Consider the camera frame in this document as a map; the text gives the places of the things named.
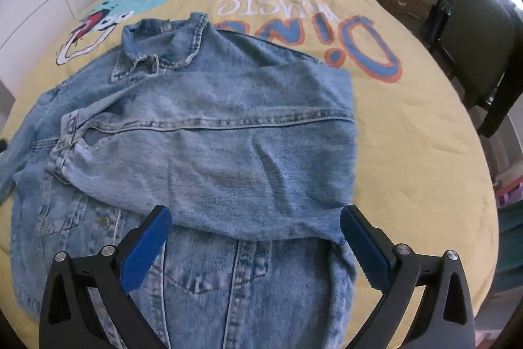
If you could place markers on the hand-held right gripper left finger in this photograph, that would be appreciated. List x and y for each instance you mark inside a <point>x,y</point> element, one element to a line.
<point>145,249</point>

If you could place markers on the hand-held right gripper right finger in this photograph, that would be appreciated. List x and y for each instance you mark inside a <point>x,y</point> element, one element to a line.
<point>365,249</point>

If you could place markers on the light blue denim jacket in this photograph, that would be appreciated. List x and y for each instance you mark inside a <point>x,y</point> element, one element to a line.
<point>229,136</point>

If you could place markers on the yellow printed bedspread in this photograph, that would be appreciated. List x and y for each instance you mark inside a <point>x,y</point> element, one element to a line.
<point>408,152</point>

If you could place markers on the teal cloth pile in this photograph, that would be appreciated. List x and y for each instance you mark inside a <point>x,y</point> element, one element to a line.
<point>510,238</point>

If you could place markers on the pink plastic stool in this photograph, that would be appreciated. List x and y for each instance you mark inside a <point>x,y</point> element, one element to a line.
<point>508,191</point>

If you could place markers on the black cloth on chair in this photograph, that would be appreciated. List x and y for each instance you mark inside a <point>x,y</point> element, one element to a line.
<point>506,87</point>

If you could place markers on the green padded chair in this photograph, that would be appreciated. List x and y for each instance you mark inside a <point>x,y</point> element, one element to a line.
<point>474,30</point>

